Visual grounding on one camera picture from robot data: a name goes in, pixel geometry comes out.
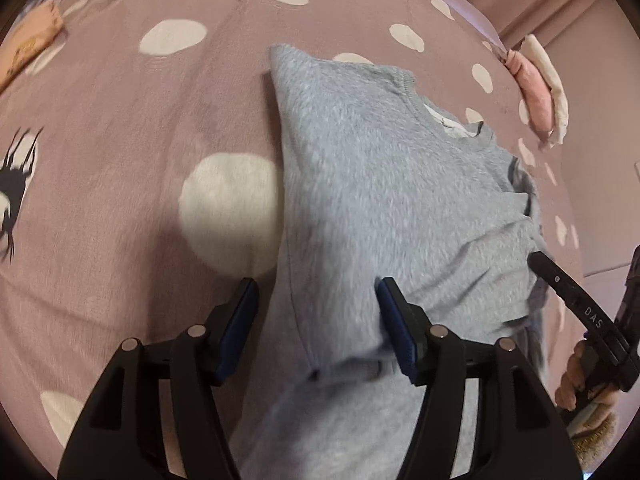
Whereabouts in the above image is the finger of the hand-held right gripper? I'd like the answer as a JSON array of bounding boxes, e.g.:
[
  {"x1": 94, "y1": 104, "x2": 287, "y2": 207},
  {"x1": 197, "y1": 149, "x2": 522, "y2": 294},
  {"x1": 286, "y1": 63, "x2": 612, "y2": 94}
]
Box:
[{"x1": 528, "y1": 251, "x2": 632, "y2": 393}]

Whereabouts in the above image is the person's right forearm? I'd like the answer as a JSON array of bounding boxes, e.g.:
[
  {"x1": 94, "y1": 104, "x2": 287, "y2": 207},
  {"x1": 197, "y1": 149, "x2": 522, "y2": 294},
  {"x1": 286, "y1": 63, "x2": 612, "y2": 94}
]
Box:
[{"x1": 570, "y1": 405, "x2": 621, "y2": 461}]

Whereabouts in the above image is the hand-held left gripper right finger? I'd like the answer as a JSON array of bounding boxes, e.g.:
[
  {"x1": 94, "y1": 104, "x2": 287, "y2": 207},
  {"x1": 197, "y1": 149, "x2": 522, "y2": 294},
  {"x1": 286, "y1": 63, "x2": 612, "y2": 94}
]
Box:
[{"x1": 376, "y1": 276, "x2": 585, "y2": 480}]

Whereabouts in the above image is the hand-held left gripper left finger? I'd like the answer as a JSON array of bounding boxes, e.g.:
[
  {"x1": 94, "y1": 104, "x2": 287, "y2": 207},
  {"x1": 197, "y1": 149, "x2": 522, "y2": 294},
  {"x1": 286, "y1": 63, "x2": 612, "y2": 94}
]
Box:
[{"x1": 56, "y1": 276, "x2": 260, "y2": 480}]

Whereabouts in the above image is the white folded cloth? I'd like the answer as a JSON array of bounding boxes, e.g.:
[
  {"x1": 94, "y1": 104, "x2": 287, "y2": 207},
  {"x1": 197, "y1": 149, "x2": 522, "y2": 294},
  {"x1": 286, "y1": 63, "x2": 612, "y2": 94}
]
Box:
[{"x1": 520, "y1": 34, "x2": 571, "y2": 148}]

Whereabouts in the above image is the person's right hand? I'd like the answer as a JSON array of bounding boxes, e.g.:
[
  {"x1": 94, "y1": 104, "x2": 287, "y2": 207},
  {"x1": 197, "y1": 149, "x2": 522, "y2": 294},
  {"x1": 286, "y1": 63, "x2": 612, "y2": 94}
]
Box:
[{"x1": 555, "y1": 340, "x2": 621, "y2": 433}]

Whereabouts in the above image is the pink folded cloth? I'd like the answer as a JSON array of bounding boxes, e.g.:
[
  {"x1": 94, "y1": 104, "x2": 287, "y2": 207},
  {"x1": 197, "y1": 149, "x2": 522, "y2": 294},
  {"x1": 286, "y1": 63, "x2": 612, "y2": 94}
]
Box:
[{"x1": 502, "y1": 50, "x2": 556, "y2": 138}]

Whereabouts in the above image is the grey printed sweatshirt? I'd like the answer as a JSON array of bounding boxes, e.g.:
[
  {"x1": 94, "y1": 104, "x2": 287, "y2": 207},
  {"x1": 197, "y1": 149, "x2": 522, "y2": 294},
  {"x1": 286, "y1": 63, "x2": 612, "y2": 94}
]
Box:
[{"x1": 227, "y1": 43, "x2": 563, "y2": 480}]

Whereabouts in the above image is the lilac bed sheet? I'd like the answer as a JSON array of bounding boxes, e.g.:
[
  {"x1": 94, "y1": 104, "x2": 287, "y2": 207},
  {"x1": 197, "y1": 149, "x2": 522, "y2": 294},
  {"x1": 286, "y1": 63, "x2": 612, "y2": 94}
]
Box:
[{"x1": 440, "y1": 0, "x2": 506, "y2": 56}]

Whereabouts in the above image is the orange folded cloth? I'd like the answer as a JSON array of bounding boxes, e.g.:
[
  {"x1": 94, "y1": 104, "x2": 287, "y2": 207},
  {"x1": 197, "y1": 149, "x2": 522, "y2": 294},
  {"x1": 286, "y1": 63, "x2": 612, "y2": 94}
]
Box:
[{"x1": 0, "y1": 0, "x2": 66, "y2": 92}]

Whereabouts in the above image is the mauve dotted blanket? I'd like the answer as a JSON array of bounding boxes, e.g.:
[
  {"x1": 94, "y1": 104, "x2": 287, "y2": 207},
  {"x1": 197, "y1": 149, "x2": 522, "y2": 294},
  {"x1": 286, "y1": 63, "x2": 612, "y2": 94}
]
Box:
[{"x1": 0, "y1": 0, "x2": 591, "y2": 480}]

